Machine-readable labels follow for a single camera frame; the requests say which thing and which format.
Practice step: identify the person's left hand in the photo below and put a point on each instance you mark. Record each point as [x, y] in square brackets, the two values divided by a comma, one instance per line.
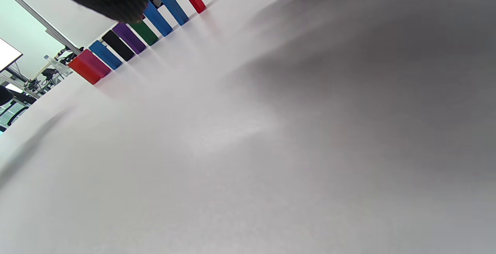
[4, 95]

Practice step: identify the purple domino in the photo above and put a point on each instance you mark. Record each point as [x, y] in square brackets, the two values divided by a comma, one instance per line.
[130, 38]

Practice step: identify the black domino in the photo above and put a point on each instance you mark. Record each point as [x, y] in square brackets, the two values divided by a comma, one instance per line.
[118, 45]

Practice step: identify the green domino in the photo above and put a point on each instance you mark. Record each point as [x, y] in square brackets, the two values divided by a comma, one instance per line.
[145, 33]

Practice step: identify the blue domino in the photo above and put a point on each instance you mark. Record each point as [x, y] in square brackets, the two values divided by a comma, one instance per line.
[173, 6]
[159, 20]
[105, 55]

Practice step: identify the pink domino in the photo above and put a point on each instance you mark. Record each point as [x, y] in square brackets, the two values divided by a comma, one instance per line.
[97, 62]

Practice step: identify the orange domino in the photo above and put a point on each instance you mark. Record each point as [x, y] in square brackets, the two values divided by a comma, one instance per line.
[83, 71]

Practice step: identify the black mesh office chair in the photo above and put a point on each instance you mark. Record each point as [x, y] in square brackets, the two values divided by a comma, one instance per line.
[13, 110]

